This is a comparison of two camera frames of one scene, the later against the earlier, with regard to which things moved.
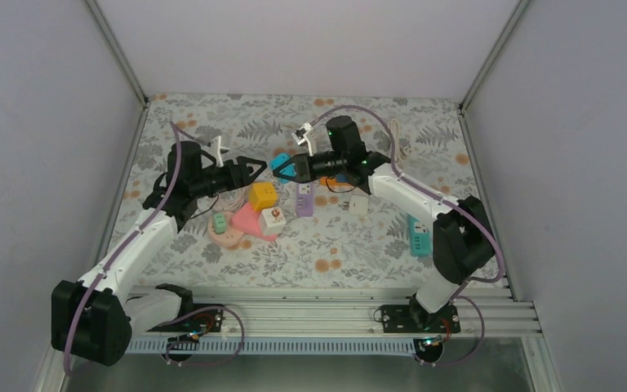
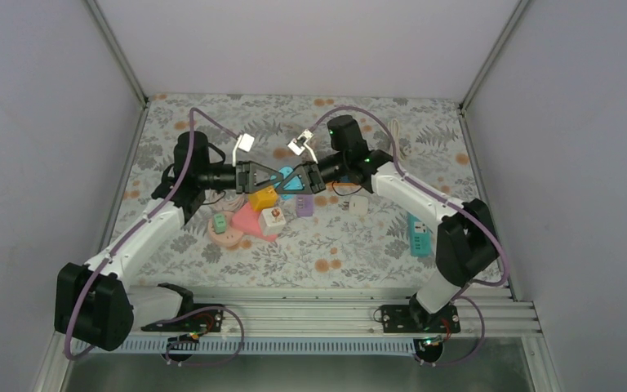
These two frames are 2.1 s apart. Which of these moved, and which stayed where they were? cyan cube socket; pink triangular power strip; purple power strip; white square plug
Moved: cyan cube socket
Stayed: pink triangular power strip; white square plug; purple power strip
